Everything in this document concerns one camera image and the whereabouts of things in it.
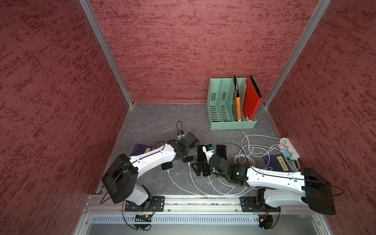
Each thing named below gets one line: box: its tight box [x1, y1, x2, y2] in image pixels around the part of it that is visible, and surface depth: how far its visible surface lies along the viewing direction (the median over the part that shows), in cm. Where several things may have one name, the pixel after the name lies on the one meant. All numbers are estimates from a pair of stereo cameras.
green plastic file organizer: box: [206, 77, 258, 130], surface depth 106 cm
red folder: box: [242, 74, 263, 121], surface depth 96 cm
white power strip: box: [279, 137, 301, 161], surface depth 96 cm
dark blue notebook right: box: [262, 153, 293, 173], surface depth 91 cm
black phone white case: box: [214, 143, 228, 162], surface depth 97 cm
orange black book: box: [233, 73, 242, 122], surface depth 92 cm
